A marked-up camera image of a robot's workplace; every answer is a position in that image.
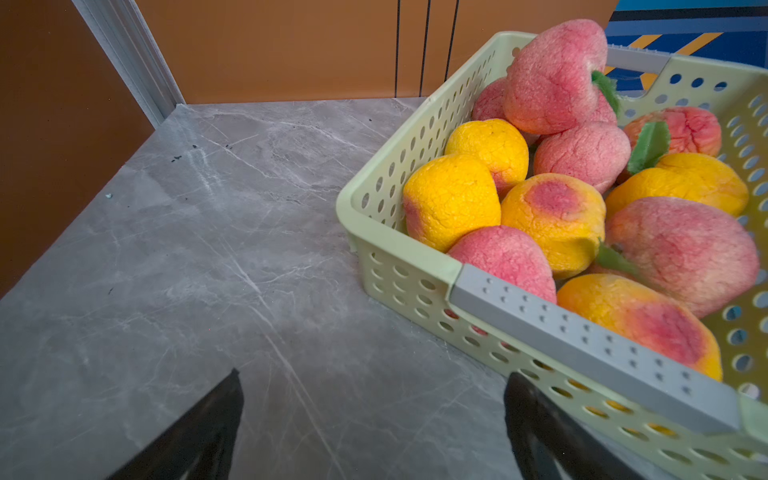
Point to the pink peach behind top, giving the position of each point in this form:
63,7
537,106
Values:
489,104

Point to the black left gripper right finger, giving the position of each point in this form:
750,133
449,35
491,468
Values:
547,442

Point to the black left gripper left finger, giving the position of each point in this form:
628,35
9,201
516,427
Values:
199,445

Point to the yellow peach front left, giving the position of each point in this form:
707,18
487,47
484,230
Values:
448,198

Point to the aluminium corner post left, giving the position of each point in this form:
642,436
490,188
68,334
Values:
125,37

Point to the light green perforated basket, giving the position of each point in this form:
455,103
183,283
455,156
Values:
684,422

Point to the pink peach front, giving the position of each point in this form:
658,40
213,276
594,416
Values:
510,255

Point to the yellow peach with red spot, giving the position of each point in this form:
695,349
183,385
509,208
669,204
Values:
563,215

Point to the yellow peach upper left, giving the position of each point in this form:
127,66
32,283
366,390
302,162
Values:
499,145

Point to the pink peach centre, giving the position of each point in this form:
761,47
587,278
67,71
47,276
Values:
594,152

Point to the large pink peach top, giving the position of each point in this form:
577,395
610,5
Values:
556,81

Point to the pink peach far right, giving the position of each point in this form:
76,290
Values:
671,131

